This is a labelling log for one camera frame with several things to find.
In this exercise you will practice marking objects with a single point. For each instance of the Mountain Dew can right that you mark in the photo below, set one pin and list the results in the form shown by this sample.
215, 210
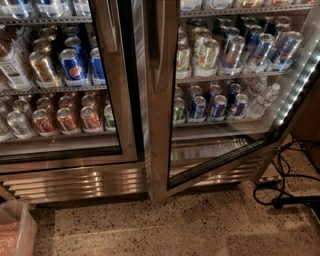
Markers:
207, 57

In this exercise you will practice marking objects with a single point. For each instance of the blue pepsi can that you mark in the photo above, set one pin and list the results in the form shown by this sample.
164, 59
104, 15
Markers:
218, 108
197, 109
237, 107
75, 68

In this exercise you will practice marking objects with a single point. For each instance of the blue Pepsi can lower middle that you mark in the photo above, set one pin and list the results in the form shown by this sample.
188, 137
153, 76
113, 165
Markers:
218, 108

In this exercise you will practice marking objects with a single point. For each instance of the clear water bottle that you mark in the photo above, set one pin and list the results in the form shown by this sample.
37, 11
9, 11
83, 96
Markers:
261, 103

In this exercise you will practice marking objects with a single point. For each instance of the silver blue energy can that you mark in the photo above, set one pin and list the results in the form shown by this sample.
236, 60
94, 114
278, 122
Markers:
230, 63

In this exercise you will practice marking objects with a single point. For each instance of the clear plastic storage bin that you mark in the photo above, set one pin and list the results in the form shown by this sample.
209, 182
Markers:
17, 229

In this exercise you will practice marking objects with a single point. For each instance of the gold soda can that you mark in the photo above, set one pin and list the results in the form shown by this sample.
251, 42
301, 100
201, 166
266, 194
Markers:
46, 74

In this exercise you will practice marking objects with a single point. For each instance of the red soda can right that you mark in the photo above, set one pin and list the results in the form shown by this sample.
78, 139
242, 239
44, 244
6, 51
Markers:
90, 119

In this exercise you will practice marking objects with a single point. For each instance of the clear labelled bottle left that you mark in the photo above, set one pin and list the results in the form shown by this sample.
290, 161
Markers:
17, 72

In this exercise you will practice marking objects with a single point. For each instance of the blue Pepsi can lower right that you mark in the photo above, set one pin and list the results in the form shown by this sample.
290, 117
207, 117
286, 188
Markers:
237, 107

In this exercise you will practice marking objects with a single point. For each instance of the blue Pepsi can front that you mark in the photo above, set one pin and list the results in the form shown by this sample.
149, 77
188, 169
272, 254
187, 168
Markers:
75, 68

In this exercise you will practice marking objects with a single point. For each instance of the stainless fridge bottom grille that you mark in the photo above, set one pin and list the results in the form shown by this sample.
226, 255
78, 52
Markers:
104, 181

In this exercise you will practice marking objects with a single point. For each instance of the blue Pepsi can lower left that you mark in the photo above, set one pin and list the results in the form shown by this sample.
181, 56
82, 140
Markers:
197, 109

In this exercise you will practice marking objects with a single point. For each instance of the blue Pepsi can edge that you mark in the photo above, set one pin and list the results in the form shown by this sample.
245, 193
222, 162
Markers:
96, 63

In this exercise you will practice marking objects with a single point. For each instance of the red soda can left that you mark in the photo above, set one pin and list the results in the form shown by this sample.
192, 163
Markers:
44, 123

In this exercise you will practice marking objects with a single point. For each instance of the red soda can middle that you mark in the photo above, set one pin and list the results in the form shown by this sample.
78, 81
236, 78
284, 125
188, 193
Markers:
69, 124

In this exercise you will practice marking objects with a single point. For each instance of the red soda can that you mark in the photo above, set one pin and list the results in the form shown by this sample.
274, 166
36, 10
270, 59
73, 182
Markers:
90, 119
69, 124
44, 123

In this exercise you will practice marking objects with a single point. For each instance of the silver can lower left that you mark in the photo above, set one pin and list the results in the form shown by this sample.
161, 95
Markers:
20, 124

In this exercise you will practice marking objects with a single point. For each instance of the glass fridge door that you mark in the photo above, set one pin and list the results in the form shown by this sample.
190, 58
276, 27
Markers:
53, 26
179, 153

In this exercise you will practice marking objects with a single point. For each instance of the green soda can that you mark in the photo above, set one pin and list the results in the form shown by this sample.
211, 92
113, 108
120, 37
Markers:
178, 111

